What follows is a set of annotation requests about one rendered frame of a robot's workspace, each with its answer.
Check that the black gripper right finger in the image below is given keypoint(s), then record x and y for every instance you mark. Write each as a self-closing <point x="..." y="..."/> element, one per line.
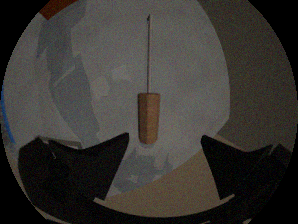
<point x="229" y="165"/>

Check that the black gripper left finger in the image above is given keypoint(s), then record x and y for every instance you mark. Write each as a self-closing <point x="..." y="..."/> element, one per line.
<point x="96" y="166"/>

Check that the blue flat strip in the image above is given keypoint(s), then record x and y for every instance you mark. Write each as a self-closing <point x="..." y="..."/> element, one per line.
<point x="5" y="117"/>

